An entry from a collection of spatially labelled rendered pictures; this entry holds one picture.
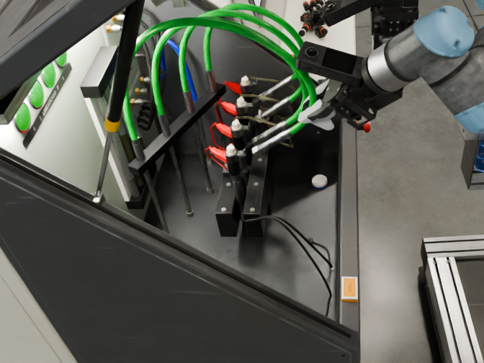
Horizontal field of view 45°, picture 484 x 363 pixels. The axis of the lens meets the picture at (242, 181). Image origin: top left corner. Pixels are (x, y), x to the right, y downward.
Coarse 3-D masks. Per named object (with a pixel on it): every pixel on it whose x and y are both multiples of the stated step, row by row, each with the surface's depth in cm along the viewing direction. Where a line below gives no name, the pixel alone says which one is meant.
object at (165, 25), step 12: (156, 24) 101; (168, 24) 100; (180, 24) 100; (192, 24) 100; (204, 24) 99; (216, 24) 99; (228, 24) 99; (144, 36) 103; (252, 36) 100; (276, 48) 101; (288, 60) 102; (300, 72) 103; (312, 84) 105; (312, 96) 107; (132, 120) 118; (132, 132) 120
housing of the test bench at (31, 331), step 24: (0, 0) 98; (0, 264) 98; (0, 288) 104; (24, 288) 103; (0, 312) 110; (24, 312) 109; (0, 336) 117; (24, 336) 116; (48, 336) 115; (0, 360) 125; (24, 360) 124; (48, 360) 123; (72, 360) 121
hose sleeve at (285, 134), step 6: (282, 132) 115; (288, 132) 114; (270, 138) 117; (276, 138) 115; (282, 138) 115; (288, 138) 115; (264, 144) 117; (270, 144) 116; (276, 144) 116; (264, 150) 118
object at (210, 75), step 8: (224, 8) 124; (232, 8) 123; (240, 8) 123; (248, 8) 123; (256, 8) 123; (272, 16) 124; (280, 24) 125; (288, 24) 125; (208, 32) 128; (296, 32) 126; (208, 40) 130; (296, 40) 127; (208, 48) 132; (208, 56) 133; (208, 64) 134; (208, 72) 136; (208, 80) 138; (288, 80) 135; (216, 88) 140; (272, 88) 137; (280, 88) 136; (264, 96) 139
